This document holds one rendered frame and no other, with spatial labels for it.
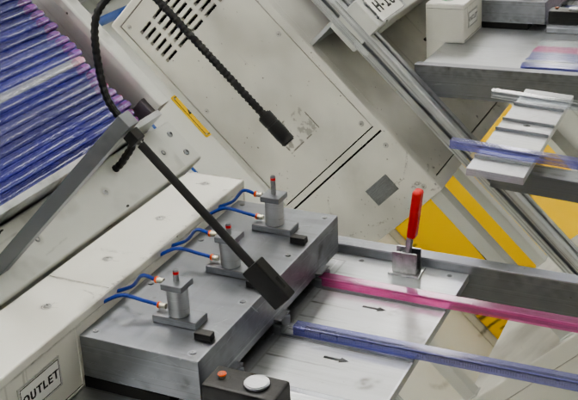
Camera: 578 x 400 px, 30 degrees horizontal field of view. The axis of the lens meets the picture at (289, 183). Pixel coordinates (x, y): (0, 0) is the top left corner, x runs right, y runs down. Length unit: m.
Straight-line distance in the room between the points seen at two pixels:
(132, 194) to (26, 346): 0.33
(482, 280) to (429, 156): 0.92
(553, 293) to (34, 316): 0.57
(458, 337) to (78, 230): 3.21
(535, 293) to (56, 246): 0.54
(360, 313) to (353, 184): 1.01
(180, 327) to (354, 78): 1.17
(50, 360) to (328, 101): 1.21
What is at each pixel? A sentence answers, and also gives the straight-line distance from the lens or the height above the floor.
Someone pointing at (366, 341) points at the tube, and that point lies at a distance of 1.13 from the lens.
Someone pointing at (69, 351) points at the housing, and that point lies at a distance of 1.08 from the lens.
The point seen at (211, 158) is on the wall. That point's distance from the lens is 3.94.
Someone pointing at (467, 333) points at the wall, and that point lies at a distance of 4.40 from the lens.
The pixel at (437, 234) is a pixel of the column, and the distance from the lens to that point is 4.37.
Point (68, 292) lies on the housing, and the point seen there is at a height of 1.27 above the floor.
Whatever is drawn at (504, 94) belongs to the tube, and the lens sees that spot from 1.57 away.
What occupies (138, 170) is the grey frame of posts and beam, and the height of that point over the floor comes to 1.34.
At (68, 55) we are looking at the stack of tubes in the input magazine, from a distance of 1.37.
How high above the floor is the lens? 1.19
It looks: 1 degrees up
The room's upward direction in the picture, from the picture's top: 43 degrees counter-clockwise
